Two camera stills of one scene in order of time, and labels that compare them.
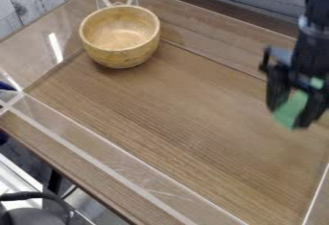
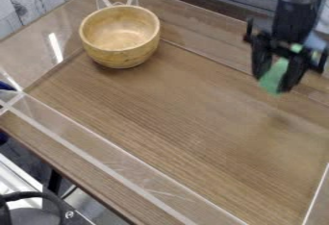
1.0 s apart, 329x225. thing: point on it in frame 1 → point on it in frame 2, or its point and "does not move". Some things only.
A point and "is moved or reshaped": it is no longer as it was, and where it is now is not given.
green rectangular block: x=287 y=112 is moved or reshaped
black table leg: x=53 y=182 does not move
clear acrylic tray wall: x=141 y=83 does not move
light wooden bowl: x=119 y=36 does not move
